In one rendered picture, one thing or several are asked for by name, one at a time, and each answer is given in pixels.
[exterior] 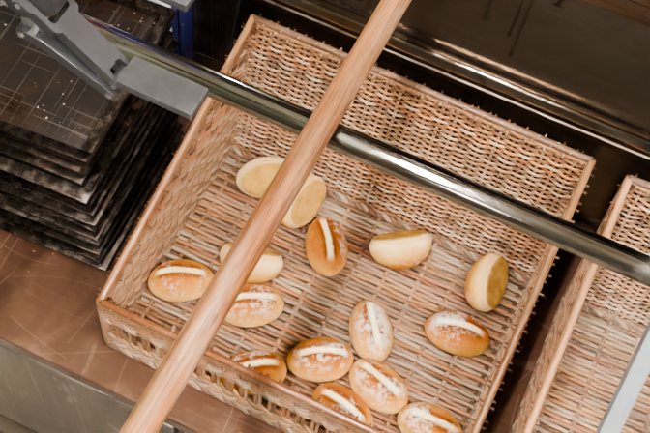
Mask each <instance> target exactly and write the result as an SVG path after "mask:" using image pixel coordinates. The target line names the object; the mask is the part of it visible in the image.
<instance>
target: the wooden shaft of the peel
mask: <svg viewBox="0 0 650 433"><path fill-rule="evenodd" d="M411 1H412V0H381V1H380V2H379V4H378V6H377V7H376V9H375V11H374V12H373V14H372V16H371V17H370V19H369V21H368V23H367V24H366V26H365V28H364V29H363V31H362V33H361V34H360V36H359V38H358V39H357V41H356V43H354V45H353V47H352V48H351V50H350V52H349V53H348V55H347V57H346V58H345V60H344V61H343V63H342V65H341V66H340V69H339V70H338V72H337V74H336V75H335V77H334V79H333V80H332V82H331V84H330V85H329V87H328V89H327V90H326V92H325V93H324V95H323V97H322V98H321V100H320V102H319V103H318V105H317V107H316V108H315V109H314V111H313V112H312V114H311V116H310V118H309V120H308V121H307V123H306V125H305V126H304V128H303V129H302V131H301V133H300V134H299V136H298V138H297V139H296V141H295V143H294V144H293V146H292V148H291V149H290V151H289V153H288V154H287V156H286V158H285V159H284V161H283V163H282V164H281V166H280V168H279V170H278V171H277V173H276V175H275V176H274V178H273V180H272V181H271V183H270V185H269V186H268V187H267V189H266V190H265V192H264V194H263V195H262V197H261V199H260V200H259V202H258V203H257V205H256V207H255V208H254V210H253V212H252V213H251V216H250V217H249V219H248V221H247V222H246V224H245V226H244V227H243V229H242V231H241V232H240V234H239V235H238V237H237V239H236V240H235V242H234V244H233V245H232V247H231V249H230V250H229V251H228V253H227V254H226V256H225V258H224V259H223V261H222V263H221V265H220V267H219V268H218V270H217V271H216V273H215V275H214V276H213V278H212V280H211V281H210V283H209V285H208V286H207V288H206V290H205V291H204V293H203V295H202V296H201V298H200V300H199V301H198V303H197V305H196V306H195V308H194V309H193V311H192V313H191V315H190V317H189V318H188V320H187V322H186V323H185V325H184V327H183V328H182V329H181V331H180V332H179V334H178V336H177V337H176V339H175V340H174V342H173V344H172V345H171V347H170V349H169V350H168V352H167V354H166V355H165V357H164V359H163V360H162V363H161V364H160V366H159V368H158V369H157V371H156V373H155V374H154V376H153V377H152V379H151V381H150V382H149V384H148V386H147V387H146V389H145V391H144V392H143V393H142V395H141V396H140V398H139V400H138V401H137V403H136V405H135V406H134V408H133V410H132V412H131V413H130V415H129V417H128V418H127V420H126V422H125V423H124V425H123V427H122V428H121V430H120V432H119V433H158V432H159V431H160V429H161V427H162V426H163V423H164V421H165V420H166V418H167V416H168V415H169V413H170V411H171V409H172V408H173V406H174V404H175V403H176V401H177V399H178V398H179V396H180V394H181V392H182V391H183V389H184V387H185V386H186V384H187V382H188V380H189V379H190V378H191V376H192V374H193V372H194V371H195V369H196V367H197V365H198V364H199V362H200V360H201V359H202V357H203V355H204V353H205V352H206V350H207V348H208V347H209V345H210V343H211V342H212V340H213V338H214V336H215V335H216V333H217V331H218V330H219V328H220V326H221V324H222V322H223V320H224V319H225V317H226V315H227V314H228V312H229V310H230V308H231V307H232V306H233V304H234V303H235V301H236V299H237V297H238V296H239V294H240V292H241V291H242V289H243V287H244V286H245V284H246V282H247V280H248V279H249V277H250V275H251V273H252V271H253V270H254V268H255V266H256V264H257V263H258V261H259V259H260V258H261V256H262V254H263V252H264V251H265V249H266V247H267V246H268V244H269V243H270V242H271V240H272V238H273V236H274V235H275V233H276V231H277V230H278V228H279V226H280V224H281V222H282V220H283V219H284V217H285V215H286V214H287V212H288V210H289V208H290V207H291V205H292V203H293V202H294V200H295V198H296V196H297V195H298V193H299V191H300V190H301V188H302V186H303V185H304V183H305V181H306V179H307V178H308V176H309V174H310V173H311V171H312V169H313V168H314V166H315V164H316V163H317V161H318V159H319V158H320V156H321V154H322V152H323V151H324V149H325V147H326V146H327V144H328V142H329V140H330V139H331V137H332V135H333V134H334V132H335V130H336V129H337V127H338V125H339V123H340V121H341V119H342V118H343V116H344V114H345V112H346V111H347V109H348V107H349V106H350V104H351V103H352V102H353V100H354V98H355V96H356V95H357V93H358V91H359V90H360V88H361V86H362V84H363V83H364V81H365V79H366V78H367V76H368V74H369V72H370V70H371V68H372V67H373V65H374V63H375V62H376V60H377V58H378V56H379V55H380V53H381V51H382V50H383V48H384V46H385V45H386V43H387V41H388V40H389V39H390V37H391V35H392V34H393V32H394V30H395V29H396V27H397V25H398V23H399V21H400V19H401V18H402V16H403V14H404V12H405V11H406V9H407V7H408V6H409V4H410V2H411Z"/></svg>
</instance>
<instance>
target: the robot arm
mask: <svg viewBox="0 0 650 433"><path fill-rule="evenodd" d="M159 1H161V2H164V3H165V4H167V5H169V6H172V7H174V8H176V9H179V10H181V11H183V12H187V11H188V10H189V8H190V7H191V5H192V4H193V2H194V1H195V0H159ZM2 5H4V6H7V7H9V8H10V9H12V10H13V11H14V12H16V13H17V14H19V15H20V16H21V23H20V24H19V25H18V26H17V28H16V29H15V33H16V34H17V35H18V36H19V37H20V38H22V39H24V40H25V41H27V42H29V43H31V44H33V45H35V46H37V47H39V48H40V49H42V50H43V51H44V52H46V53H47V54H48V55H50V56H51V57H52V58H54V59H55V60H56V61H58V62H59V63H60V64H62V65H63V66H64V67H66V68H67V69H68V70H70V71H71V72H73V73H74V74H75V75H77V76H78V77H79V78H81V79H82V80H83V81H85V82H86V83H87V84H89V85H90V86H91V87H93V88H94V89H96V90H97V91H98V92H100V93H101V94H102V95H104V96H105V97H106V98H108V99H109V100H111V101H115V99H116V98H117V97H118V95H119V94H120V92H121V91H122V90H125V91H127V92H129V93H132V94H134V95H136V96H138V97H140V98H143V99H145V100H147V101H150V102H152V103H154V104H156V105H158V106H161V107H163V108H165V109H167V110H169V111H172V112H174V113H176V114H178V115H181V116H183V117H185V118H187V119H189V120H191V119H192V118H193V117H194V115H195V114H196V112H197V111H198V109H199V108H200V106H201V105H202V104H203V103H204V101H205V100H206V98H207V97H208V89H207V88H206V87H203V86H201V85H199V84H197V83H194V82H192V81H190V80H188V79H186V78H184V77H182V76H180V75H177V74H175V73H173V72H169V71H167V70H165V69H163V68H160V67H158V66H156V65H154V64H151V63H149V62H147V61H145V60H142V59H140V58H138V57H136V56H134V57H133V58H132V60H131V61H129V60H128V59H127V58H126V57H125V56H124V55H123V54H122V53H121V52H120V51H119V50H118V49H116V48H115V47H114V46H113V45H112V44H111V43H110V42H109V41H108V40H107V39H106V38H105V37H104V36H103V35H102V34H101V33H100V32H99V31H98V30H97V29H96V28H95V27H94V26H93V25H92V24H91V23H90V22H88V21H87V20H86V19H85V18H84V17H83V16H82V15H81V14H80V13H79V11H78V5H77V3H76V2H75V1H74V0H0V6H2ZM61 8H63V10H62V12H61V13H60V14H59V15H58V16H57V17H56V18H55V19H53V18H51V16H53V15H55V14H57V13H58V12H59V11H60V10H61ZM116 65H117V66H118V67H119V68H118V67H117V66H116Z"/></svg>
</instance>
